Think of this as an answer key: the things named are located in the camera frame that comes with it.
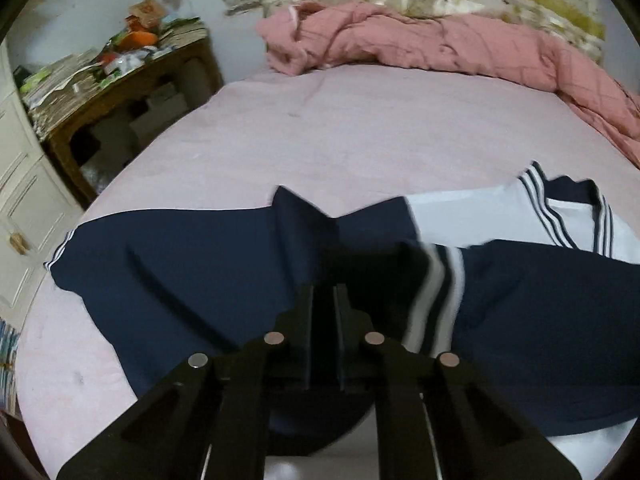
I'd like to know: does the orange toy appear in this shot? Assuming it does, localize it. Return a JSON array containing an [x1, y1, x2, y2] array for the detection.
[[117, 30, 158, 53]]

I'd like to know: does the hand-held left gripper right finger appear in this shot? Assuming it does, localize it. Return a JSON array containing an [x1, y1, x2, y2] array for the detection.
[[335, 284, 583, 480]]

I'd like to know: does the pink checked quilt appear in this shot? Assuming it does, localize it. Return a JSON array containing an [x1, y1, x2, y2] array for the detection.
[[255, 1, 640, 168]]

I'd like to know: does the white cabinet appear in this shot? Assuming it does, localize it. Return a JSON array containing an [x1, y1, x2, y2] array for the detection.
[[0, 42, 83, 321]]

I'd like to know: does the orange toy clutter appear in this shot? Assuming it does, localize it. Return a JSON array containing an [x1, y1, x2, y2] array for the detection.
[[125, 0, 168, 28]]

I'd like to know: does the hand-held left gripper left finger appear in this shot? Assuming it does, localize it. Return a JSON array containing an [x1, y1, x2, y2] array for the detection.
[[55, 285, 328, 480]]

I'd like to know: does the stack of books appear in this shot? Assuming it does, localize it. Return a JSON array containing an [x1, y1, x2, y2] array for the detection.
[[160, 17, 208, 46]]

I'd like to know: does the stack of papers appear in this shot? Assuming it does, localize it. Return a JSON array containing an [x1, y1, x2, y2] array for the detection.
[[15, 50, 108, 126]]

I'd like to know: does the white and navy jacket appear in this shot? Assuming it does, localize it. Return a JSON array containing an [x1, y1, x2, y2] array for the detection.
[[44, 161, 640, 480]]

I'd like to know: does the wooden desk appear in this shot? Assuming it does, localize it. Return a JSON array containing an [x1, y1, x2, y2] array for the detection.
[[30, 35, 223, 208]]

